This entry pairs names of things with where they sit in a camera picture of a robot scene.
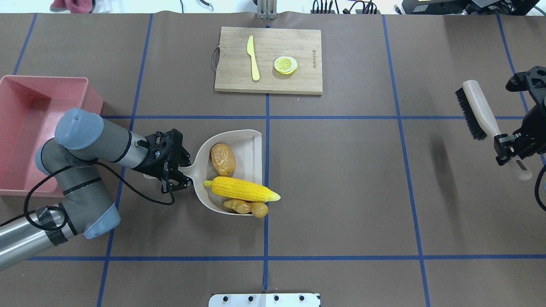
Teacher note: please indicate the bamboo cutting board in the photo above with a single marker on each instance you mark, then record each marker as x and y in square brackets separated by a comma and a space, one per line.
[233, 69]

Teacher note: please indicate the beige hand brush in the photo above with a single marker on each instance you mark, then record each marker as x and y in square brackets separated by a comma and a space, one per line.
[482, 124]

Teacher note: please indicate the aluminium frame post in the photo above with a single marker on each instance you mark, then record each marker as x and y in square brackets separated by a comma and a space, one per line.
[266, 9]

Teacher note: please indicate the pink cloth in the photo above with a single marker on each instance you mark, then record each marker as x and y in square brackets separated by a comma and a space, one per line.
[73, 6]

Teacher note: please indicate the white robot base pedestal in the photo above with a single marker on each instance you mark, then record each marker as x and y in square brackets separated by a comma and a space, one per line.
[265, 300]

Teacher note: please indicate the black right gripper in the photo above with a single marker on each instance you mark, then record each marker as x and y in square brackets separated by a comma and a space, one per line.
[535, 126]

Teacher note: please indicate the yellow plastic knife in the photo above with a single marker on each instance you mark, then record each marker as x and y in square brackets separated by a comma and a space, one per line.
[255, 75]

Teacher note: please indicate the pink plastic bin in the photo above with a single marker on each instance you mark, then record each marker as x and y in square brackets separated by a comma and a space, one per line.
[30, 108]

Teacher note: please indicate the tan toy ginger root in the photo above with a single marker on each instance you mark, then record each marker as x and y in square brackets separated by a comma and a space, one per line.
[257, 209]

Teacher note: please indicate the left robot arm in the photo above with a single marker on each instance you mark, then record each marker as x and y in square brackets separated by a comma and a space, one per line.
[72, 199]

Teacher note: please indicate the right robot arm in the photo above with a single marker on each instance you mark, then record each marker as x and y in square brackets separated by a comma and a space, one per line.
[530, 138]

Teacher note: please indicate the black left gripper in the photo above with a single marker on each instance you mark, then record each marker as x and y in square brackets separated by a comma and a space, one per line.
[150, 166]

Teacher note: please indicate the yellow toy corn cob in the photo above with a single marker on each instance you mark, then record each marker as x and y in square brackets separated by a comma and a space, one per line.
[231, 187]

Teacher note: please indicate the brown toy potato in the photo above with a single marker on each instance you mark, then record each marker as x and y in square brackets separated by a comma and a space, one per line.
[223, 159]

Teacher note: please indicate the yellow lemon slice toy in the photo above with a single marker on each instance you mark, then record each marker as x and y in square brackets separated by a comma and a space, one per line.
[285, 65]

